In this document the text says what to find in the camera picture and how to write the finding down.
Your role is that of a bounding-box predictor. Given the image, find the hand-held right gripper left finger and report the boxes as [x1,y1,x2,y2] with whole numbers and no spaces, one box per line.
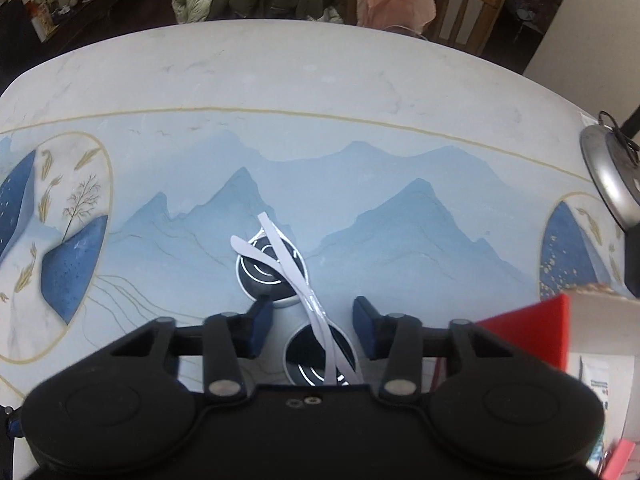
[107,300,274,402]

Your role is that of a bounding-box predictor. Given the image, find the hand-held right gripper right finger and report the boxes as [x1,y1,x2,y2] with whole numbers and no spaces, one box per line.
[352,297,521,401]

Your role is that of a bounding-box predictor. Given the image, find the white sunglasses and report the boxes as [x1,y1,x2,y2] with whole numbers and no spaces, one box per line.
[229,212,363,387]

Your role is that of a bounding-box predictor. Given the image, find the red cardboard box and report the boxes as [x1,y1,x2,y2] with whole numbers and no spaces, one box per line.
[475,285,640,480]

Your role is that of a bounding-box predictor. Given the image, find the pink binder clip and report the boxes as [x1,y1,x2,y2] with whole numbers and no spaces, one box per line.
[597,437,637,480]

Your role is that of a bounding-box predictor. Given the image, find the silver desk lamp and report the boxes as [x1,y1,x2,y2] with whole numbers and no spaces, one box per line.
[580,109,640,231]

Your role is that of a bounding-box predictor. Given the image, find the black lamp cable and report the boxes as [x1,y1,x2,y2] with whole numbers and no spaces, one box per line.
[597,110,640,155]

